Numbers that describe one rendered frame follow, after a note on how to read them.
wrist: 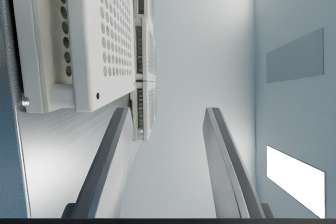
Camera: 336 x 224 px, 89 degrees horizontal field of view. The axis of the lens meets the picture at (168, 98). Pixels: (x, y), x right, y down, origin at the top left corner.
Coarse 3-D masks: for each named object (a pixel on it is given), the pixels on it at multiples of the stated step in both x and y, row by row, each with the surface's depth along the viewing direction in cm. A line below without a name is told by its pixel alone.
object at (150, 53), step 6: (138, 30) 70; (138, 36) 70; (150, 36) 72; (138, 42) 72; (150, 42) 72; (138, 48) 70; (150, 48) 72; (138, 54) 71; (150, 54) 72; (138, 60) 71; (150, 60) 72; (138, 66) 71; (150, 66) 72; (150, 72) 79
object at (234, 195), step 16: (208, 112) 10; (208, 128) 10; (224, 128) 9; (208, 144) 10; (224, 144) 8; (208, 160) 10; (224, 160) 7; (240, 160) 7; (224, 176) 7; (240, 176) 6; (224, 192) 7; (240, 192) 6; (224, 208) 7; (240, 208) 6; (256, 208) 6
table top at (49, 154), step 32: (0, 0) 16; (0, 32) 16; (0, 64) 16; (0, 96) 17; (128, 96) 67; (0, 128) 17; (32, 128) 19; (64, 128) 25; (96, 128) 36; (0, 160) 18; (32, 160) 19; (64, 160) 25; (128, 160) 67; (0, 192) 18; (32, 192) 19; (64, 192) 25
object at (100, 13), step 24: (72, 0) 16; (96, 0) 19; (120, 0) 29; (72, 24) 17; (96, 24) 19; (120, 24) 29; (72, 48) 17; (96, 48) 19; (120, 48) 29; (72, 72) 17; (96, 72) 19; (120, 72) 29; (96, 96) 19; (120, 96) 29
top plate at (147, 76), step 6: (144, 18) 66; (144, 24) 66; (144, 30) 66; (150, 30) 82; (144, 36) 66; (144, 42) 67; (144, 48) 67; (144, 54) 67; (144, 60) 67; (144, 66) 67; (144, 72) 68; (144, 78) 68; (150, 78) 82
